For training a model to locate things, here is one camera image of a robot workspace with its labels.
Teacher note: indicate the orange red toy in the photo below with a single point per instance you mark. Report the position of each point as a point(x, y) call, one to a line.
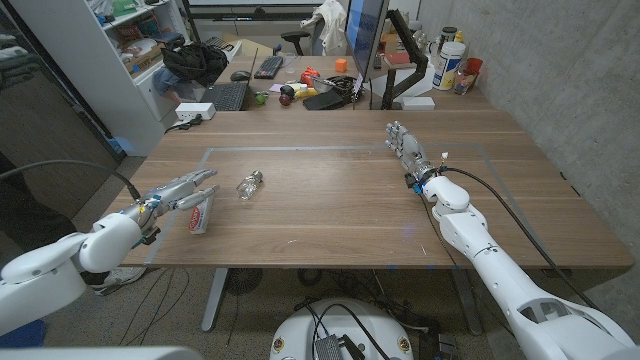
point(309, 76)

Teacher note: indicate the white shelf unit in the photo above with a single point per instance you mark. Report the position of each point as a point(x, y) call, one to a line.
point(85, 75)

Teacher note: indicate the black backpack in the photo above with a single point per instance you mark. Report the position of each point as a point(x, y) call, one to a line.
point(195, 62)

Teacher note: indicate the clear plastic cup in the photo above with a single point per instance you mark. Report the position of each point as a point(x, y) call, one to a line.
point(290, 62)

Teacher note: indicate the small white box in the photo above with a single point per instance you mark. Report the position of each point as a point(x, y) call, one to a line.
point(418, 103)

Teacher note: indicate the dark red ball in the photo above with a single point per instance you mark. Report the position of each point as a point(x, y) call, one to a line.
point(285, 100)

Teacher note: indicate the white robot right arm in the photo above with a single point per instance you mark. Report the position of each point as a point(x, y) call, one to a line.
point(500, 280)

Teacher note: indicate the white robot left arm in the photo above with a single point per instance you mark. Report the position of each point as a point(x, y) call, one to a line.
point(50, 275)

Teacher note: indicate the green ball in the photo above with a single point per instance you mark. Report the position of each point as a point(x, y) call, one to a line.
point(260, 99)

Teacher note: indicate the black round floor fan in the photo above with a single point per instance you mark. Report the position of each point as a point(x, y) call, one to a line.
point(245, 281)

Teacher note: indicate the dark laptop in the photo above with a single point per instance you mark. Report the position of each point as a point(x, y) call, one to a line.
point(225, 97)

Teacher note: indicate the white jacket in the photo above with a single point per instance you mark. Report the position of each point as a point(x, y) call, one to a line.
point(332, 25)

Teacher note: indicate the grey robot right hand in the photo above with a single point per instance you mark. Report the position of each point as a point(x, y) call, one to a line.
point(411, 149)

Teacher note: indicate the black keyboard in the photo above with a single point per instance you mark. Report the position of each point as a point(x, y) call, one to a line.
point(268, 67)

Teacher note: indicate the white sneaker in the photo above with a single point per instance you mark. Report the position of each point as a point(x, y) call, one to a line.
point(129, 275)

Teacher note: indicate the metal bowl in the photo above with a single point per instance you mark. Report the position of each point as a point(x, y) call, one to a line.
point(322, 84)

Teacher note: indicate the small clear bottle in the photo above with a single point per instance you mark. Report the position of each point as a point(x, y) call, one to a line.
point(248, 186)

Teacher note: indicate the yellow banana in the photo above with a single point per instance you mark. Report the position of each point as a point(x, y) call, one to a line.
point(307, 93)

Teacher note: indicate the white wipes canister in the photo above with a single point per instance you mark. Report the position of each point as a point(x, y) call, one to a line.
point(447, 67)

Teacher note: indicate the black computer mouse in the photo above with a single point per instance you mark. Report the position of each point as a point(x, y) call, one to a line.
point(240, 76)

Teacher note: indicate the grey table leg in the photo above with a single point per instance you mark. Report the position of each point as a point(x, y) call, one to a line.
point(214, 300)
point(466, 300)

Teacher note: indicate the toothpaste box red and white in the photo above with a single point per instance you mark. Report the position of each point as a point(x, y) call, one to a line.
point(199, 220)

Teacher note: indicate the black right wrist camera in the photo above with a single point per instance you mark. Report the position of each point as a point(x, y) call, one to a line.
point(410, 178)

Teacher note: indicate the grey gloved person hand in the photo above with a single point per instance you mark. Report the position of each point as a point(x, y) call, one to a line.
point(15, 67)

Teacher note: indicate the red book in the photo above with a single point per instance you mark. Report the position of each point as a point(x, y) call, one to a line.
point(397, 58)

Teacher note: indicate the orange cube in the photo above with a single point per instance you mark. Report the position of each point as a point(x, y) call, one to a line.
point(341, 65)

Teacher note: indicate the person in dark trousers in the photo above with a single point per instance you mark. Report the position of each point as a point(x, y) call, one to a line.
point(25, 210)

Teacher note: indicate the red cup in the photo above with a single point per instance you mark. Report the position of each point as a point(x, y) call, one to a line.
point(475, 67)

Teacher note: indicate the white robot torso base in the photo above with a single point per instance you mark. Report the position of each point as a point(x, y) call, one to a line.
point(300, 330)

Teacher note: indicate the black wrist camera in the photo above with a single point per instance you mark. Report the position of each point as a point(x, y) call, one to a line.
point(410, 178)
point(149, 235)

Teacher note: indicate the white power strip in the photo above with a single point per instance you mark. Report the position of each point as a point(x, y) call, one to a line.
point(192, 111)

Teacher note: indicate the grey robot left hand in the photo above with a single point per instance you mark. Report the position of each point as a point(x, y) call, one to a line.
point(172, 195)

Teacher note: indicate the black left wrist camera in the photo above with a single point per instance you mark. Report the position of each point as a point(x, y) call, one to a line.
point(149, 235)

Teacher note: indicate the computer monitor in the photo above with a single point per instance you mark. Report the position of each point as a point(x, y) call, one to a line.
point(362, 35)

